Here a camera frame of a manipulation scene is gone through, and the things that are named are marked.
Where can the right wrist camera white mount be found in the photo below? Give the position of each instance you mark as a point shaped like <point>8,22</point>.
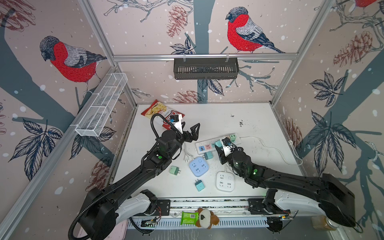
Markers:
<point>228,146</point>

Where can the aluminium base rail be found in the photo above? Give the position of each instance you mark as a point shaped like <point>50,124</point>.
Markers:
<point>232,213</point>

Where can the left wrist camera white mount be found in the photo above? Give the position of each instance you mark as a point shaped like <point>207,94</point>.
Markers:
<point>176,121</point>

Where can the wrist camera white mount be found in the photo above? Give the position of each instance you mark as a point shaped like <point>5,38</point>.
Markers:
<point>176,121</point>
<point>228,146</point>

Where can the teal plug adapter front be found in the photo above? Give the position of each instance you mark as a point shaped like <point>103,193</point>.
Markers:
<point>199,185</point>

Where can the green wet wipes pack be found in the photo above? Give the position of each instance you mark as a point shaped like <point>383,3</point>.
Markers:
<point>189,218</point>

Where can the white wire mesh shelf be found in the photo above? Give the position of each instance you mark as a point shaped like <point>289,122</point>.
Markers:
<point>93,122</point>

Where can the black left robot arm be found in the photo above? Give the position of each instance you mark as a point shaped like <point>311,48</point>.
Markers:
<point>99,213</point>

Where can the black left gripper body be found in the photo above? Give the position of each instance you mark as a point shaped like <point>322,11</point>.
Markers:
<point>179,139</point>

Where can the blue square socket cube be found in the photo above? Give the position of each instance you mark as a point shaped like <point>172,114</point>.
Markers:
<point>199,166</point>

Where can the teal plug adapter pair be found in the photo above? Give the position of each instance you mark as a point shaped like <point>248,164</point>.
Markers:
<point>218,143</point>
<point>208,155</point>

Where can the white square socket cube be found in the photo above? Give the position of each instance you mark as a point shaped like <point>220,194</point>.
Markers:
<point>225,182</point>

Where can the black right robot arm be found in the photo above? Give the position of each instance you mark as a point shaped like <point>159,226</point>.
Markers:
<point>335,199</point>

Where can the black hanging wall basket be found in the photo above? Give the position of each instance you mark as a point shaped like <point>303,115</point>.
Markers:
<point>206,68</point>

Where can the white multicolour power strip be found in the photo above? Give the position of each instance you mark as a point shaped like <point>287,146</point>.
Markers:
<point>209,145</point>

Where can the glass jar with lid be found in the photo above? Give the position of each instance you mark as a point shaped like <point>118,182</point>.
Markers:
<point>323,223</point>

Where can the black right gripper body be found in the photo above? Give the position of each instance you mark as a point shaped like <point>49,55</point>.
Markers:
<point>231,157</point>

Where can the brown plush dog toy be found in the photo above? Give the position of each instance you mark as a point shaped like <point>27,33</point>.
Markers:
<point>206,219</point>

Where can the green plug adapter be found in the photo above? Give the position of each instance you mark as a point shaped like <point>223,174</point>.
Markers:
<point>232,138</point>
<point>174,170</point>

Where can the red Chuba chips bag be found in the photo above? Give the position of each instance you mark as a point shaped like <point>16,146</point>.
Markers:
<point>159,108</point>

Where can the pink tray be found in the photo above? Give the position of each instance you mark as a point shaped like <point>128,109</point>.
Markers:
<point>119,232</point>

